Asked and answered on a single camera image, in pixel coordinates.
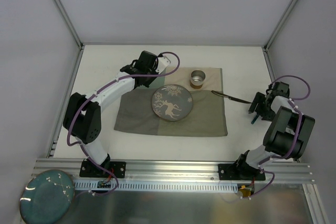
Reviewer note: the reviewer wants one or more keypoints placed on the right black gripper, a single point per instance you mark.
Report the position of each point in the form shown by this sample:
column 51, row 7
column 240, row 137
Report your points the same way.
column 259, row 104

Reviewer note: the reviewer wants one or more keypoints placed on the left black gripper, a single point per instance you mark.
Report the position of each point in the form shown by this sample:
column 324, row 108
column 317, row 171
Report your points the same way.
column 130, row 69

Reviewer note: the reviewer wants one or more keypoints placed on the green handled fork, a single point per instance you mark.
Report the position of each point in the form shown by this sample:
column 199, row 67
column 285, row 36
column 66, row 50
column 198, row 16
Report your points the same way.
column 255, row 119

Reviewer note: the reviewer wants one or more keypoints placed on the black table knife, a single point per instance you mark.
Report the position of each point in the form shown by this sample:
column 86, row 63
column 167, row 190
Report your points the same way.
column 230, row 97

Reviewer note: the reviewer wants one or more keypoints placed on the grey reindeer plate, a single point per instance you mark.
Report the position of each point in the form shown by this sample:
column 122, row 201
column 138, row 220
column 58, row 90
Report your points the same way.
column 172, row 102

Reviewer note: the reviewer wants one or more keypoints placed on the green beige cloth placemat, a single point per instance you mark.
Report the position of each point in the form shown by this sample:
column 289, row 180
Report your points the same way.
column 207, row 118

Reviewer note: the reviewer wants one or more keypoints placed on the metal cup with cork base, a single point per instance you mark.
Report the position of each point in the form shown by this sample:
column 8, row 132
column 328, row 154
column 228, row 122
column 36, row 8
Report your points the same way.
column 197, row 78

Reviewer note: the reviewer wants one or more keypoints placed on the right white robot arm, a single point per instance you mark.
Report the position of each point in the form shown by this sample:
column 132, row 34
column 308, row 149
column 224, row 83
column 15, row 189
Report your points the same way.
column 287, row 136

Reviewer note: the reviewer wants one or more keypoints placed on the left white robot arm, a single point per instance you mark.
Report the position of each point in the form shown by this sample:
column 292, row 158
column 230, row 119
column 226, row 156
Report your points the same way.
column 83, row 114

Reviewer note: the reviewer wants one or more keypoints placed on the teal round stool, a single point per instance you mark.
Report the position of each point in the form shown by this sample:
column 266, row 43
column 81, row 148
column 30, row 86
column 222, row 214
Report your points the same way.
column 47, row 197

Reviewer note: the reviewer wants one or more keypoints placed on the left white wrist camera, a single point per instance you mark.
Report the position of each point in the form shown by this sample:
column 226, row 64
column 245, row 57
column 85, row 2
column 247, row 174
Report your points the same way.
column 163, row 63

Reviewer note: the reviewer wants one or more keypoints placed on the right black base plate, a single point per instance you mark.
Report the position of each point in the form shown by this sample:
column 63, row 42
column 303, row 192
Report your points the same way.
column 225, row 172

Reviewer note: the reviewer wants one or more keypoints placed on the aluminium mounting rail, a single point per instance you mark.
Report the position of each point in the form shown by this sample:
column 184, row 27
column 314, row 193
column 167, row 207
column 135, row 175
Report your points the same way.
column 180, row 171

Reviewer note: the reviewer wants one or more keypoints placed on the white slotted cable duct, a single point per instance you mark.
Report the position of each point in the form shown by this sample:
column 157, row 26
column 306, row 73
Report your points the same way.
column 81, row 184

